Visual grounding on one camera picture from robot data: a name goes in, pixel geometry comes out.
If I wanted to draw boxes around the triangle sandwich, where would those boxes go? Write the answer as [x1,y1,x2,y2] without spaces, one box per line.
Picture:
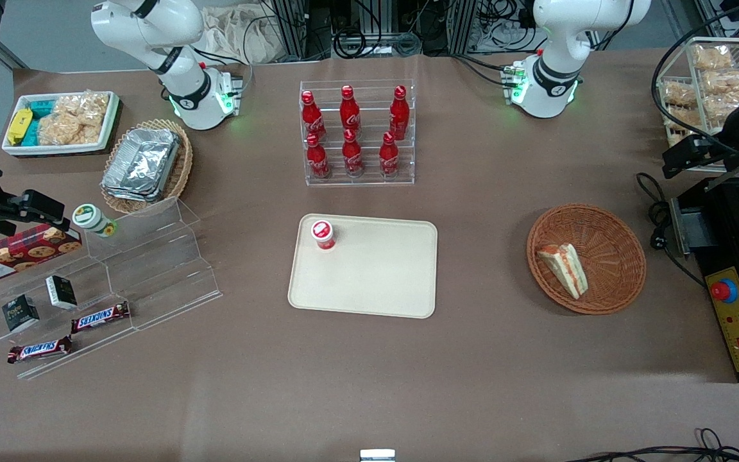
[536,243,590,300]

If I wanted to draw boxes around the round brown wicker basket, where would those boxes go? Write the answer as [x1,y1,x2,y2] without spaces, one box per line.
[527,203,647,316]

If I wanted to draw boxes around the oval light wicker basket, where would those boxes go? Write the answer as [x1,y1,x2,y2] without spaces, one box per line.
[101,119,194,216]

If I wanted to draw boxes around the beige plastic serving tray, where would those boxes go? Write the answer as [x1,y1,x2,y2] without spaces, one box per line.
[287,214,439,320]

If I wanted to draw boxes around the red tartan cookie box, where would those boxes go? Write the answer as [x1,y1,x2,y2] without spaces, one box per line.
[0,223,83,287]

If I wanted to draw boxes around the green white yogurt cup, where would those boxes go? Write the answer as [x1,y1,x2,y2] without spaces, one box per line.
[72,204,117,239]

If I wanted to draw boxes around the white rectangular plastic bin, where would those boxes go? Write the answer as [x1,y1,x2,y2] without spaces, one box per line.
[2,91,121,157]

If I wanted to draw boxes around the clear bag of crackers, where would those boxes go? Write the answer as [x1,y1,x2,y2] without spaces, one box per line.
[55,93,112,134]
[38,110,87,146]

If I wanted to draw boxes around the yellow snack packet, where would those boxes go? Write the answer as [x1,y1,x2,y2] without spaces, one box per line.
[7,108,34,146]

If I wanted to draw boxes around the small black white box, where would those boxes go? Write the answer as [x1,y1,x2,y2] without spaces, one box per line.
[46,275,79,311]

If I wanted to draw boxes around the black machine with yellow panel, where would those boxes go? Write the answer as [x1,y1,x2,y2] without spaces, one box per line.
[671,168,739,384]

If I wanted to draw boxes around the stacked aluminium foil containers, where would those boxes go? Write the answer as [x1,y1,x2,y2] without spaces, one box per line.
[101,127,182,203]

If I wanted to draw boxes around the brown snickers bar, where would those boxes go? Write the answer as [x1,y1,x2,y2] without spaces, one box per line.
[7,335,74,365]
[71,301,132,335]

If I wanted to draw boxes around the clear acrylic tiered shelf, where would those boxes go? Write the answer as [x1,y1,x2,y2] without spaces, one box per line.
[0,196,223,381]

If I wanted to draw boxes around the red emergency stop button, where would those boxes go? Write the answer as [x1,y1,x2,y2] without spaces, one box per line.
[711,279,739,304]

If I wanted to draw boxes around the beige crumpled cloth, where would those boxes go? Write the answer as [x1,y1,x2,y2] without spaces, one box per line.
[198,5,282,65]

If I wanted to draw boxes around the red cola bottle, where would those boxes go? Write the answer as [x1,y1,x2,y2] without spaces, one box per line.
[379,132,400,179]
[342,129,365,178]
[301,90,327,142]
[340,85,362,133]
[306,133,332,180]
[389,85,410,141]

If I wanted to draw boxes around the red white lidded cup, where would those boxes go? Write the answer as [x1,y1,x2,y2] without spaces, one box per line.
[310,220,337,252]

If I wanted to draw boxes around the clear acrylic bottle rack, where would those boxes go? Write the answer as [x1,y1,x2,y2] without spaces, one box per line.
[299,79,416,187]

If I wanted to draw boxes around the black power cable with plug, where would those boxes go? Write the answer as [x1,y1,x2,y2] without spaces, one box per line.
[636,172,708,287]

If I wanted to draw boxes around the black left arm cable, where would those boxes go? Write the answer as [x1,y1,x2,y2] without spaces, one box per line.
[651,0,739,156]

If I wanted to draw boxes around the black left base cables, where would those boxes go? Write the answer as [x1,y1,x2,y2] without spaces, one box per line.
[452,53,519,89]

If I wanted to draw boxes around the aluminium frame post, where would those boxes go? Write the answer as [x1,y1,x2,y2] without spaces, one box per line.
[449,0,480,56]
[270,0,310,60]

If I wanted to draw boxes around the grey right base cable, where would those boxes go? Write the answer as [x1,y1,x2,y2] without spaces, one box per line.
[191,44,255,98]

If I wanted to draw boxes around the black floor cables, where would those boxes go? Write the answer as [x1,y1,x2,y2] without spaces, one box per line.
[565,427,739,462]

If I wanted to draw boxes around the black cable bundle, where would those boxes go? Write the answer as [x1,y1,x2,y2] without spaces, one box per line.
[333,22,423,60]

